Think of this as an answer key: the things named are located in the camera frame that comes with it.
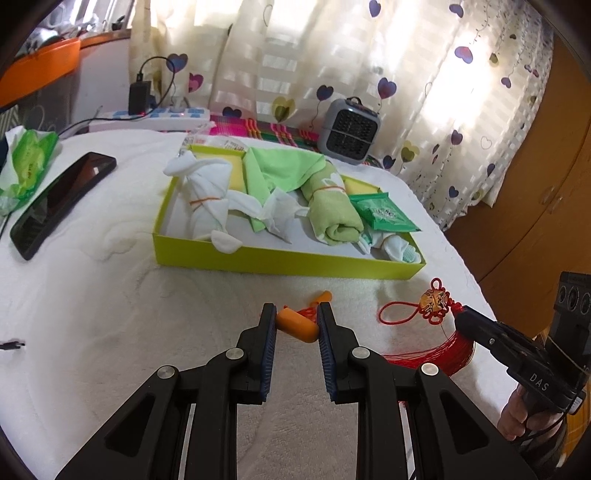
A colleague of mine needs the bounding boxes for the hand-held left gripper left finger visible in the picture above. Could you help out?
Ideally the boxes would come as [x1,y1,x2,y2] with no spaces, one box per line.
[55,302,279,480]

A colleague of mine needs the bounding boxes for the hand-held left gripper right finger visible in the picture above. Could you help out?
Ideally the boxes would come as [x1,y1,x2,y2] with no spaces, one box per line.
[316,302,539,480]

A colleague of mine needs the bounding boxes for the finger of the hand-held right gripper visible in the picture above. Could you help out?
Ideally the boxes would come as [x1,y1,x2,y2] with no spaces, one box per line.
[454,305,533,368]

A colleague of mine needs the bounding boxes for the red tassel knot ornament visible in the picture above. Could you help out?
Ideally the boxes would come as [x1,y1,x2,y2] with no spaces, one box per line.
[379,277,477,411]

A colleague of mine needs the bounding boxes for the lime green cardboard box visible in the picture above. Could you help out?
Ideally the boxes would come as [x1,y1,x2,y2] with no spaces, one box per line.
[153,144,428,281]

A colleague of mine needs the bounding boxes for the small white mint sock bundle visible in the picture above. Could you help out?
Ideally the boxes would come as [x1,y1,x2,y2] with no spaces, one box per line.
[358,229,424,265]

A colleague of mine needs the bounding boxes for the green towel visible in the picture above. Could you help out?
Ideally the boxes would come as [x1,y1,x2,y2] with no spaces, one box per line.
[300,170,365,244]

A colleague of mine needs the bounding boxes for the dark green wipes packet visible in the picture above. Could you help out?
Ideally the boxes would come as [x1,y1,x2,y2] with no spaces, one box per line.
[348,191,422,232]

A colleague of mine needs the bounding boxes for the large white sock bundle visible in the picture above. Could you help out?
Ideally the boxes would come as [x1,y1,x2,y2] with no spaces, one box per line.
[163,151,271,256]

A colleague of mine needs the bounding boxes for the light green cleaning cloth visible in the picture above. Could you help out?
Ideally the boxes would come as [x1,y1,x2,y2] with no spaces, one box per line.
[243,147,328,234]

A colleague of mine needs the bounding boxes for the person's right hand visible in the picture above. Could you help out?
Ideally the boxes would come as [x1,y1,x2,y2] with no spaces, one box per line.
[498,384,566,443]

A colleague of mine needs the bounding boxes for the brown wooden wardrobe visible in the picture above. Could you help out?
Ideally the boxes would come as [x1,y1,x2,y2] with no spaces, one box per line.
[443,34,591,324]

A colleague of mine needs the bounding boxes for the grey portable heater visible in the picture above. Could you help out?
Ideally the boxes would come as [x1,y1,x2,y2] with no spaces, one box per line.
[316,97,382,166]

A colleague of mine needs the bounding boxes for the pink plaid blanket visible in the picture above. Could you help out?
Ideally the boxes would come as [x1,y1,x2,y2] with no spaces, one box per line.
[208,116,393,171]

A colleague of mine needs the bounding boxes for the clear plastic sachet strip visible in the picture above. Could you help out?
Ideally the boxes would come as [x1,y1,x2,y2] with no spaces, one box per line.
[179,133,218,149]

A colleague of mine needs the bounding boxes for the white blue power strip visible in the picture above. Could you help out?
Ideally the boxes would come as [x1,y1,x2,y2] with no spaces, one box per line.
[89,105,212,134]

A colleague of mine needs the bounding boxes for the black smartphone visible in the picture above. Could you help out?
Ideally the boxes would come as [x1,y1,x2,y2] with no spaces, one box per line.
[10,151,117,261]

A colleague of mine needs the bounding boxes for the black charger adapter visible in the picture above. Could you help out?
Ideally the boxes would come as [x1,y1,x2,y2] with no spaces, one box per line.
[128,80,153,116]

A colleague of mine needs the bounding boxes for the green tissue pack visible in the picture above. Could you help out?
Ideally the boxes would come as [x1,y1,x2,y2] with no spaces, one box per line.
[0,128,63,215]

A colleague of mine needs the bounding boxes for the cream heart print curtain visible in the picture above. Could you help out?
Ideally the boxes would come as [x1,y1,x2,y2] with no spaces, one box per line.
[129,0,555,232]

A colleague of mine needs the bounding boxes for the grey patterned cabinet front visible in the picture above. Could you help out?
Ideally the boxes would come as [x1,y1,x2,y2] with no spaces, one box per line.
[0,69,81,139]

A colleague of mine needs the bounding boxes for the orange tray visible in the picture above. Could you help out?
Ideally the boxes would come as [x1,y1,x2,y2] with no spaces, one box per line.
[0,36,81,109]

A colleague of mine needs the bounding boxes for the cluttered household items pile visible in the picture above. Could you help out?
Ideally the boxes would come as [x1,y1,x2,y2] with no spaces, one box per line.
[18,0,130,49]

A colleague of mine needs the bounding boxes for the black charging cable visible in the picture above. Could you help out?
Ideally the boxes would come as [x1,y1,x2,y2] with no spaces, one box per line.
[0,55,178,352]

